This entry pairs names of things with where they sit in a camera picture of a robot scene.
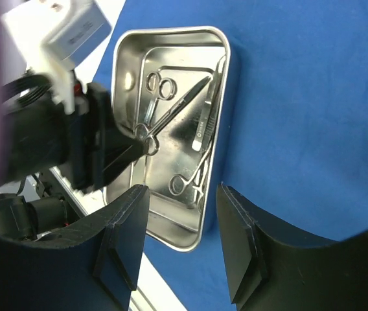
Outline steel surgical scissors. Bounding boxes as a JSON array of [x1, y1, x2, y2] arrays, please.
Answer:
[[144, 71, 177, 125]]

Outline steel clamp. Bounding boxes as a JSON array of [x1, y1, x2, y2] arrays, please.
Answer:
[[168, 142, 213, 210]]

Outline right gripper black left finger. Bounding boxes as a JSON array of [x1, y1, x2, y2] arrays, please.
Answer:
[[0, 185, 150, 310]]

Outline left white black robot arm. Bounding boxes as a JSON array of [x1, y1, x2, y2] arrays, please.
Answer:
[[0, 75, 145, 240]]

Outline steel forceps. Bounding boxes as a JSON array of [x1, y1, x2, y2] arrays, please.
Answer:
[[135, 76, 211, 156]]

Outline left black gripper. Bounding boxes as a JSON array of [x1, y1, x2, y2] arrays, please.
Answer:
[[0, 74, 148, 191]]

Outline steel instrument tray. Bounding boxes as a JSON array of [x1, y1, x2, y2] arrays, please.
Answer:
[[104, 26, 238, 252]]

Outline blue surgical cloth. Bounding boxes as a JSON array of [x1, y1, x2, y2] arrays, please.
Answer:
[[96, 1, 368, 239]]

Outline steel tweezers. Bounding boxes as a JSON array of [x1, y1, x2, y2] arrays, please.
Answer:
[[192, 55, 226, 152]]

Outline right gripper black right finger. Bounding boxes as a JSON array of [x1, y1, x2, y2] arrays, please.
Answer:
[[216, 185, 368, 310]]

